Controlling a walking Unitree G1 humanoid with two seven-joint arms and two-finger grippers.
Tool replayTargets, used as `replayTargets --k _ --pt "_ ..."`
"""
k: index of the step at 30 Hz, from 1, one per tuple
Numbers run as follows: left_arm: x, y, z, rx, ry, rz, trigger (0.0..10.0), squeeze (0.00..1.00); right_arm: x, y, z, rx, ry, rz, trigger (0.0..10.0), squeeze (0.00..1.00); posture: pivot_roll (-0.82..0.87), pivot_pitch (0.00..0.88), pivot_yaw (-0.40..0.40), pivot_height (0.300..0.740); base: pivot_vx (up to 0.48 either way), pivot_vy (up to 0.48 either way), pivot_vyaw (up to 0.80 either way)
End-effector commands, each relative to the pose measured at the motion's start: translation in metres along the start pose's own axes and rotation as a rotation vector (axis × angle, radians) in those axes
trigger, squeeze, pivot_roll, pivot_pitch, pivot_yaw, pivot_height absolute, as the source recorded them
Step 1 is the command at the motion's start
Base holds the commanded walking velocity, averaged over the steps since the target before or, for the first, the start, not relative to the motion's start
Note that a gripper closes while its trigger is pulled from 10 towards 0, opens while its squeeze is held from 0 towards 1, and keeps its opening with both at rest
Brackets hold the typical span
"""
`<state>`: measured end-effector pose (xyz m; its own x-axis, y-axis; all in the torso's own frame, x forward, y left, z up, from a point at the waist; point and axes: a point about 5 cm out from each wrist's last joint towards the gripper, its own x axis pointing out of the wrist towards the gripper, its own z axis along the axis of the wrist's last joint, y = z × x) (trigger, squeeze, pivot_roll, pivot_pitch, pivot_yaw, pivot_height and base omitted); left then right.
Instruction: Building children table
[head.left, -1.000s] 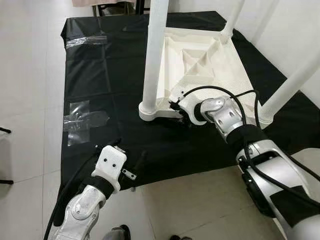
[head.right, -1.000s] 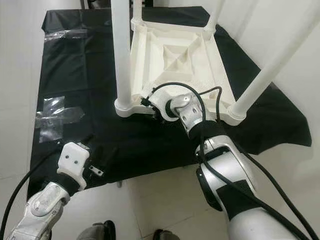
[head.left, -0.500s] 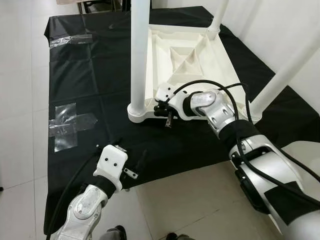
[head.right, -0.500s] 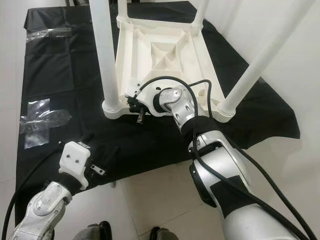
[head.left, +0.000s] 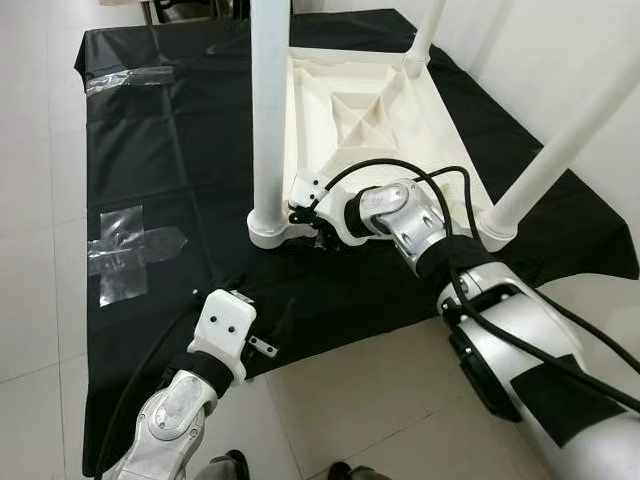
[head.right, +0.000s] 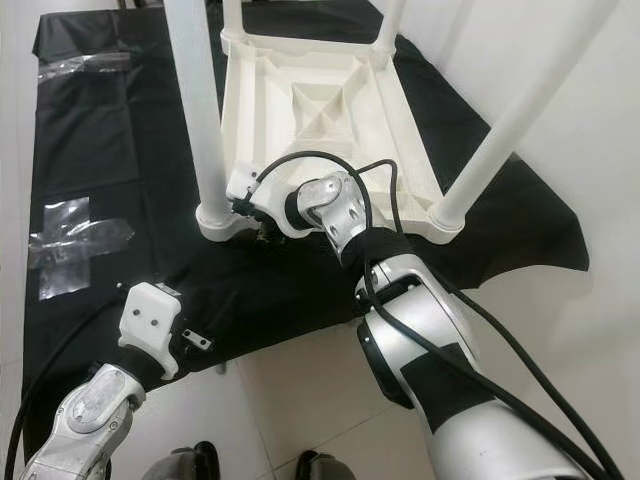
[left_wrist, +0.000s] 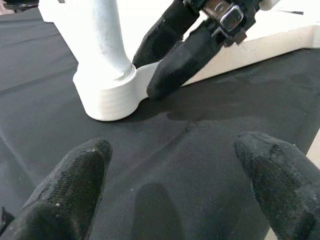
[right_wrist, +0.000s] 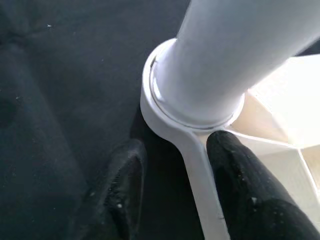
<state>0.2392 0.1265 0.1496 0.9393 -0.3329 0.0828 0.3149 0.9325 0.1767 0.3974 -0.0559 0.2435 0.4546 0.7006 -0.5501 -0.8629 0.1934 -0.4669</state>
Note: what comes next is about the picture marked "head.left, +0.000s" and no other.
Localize white plastic table leg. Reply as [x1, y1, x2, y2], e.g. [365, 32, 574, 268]
[482, 55, 640, 251]
[405, 0, 451, 76]
[250, 0, 293, 236]

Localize black tablecloth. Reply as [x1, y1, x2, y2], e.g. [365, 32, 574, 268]
[75, 8, 640, 479]

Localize cross-shaped clear tape patch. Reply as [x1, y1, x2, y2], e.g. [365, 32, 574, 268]
[88, 205, 189, 306]

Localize small clear tape patch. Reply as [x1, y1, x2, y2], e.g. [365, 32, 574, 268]
[85, 65, 176, 96]

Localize black stool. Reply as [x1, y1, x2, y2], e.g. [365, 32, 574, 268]
[140, 0, 251, 26]

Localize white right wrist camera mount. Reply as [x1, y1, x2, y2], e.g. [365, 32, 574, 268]
[290, 172, 371, 246]

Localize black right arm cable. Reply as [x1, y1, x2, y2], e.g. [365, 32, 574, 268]
[315, 158, 640, 411]

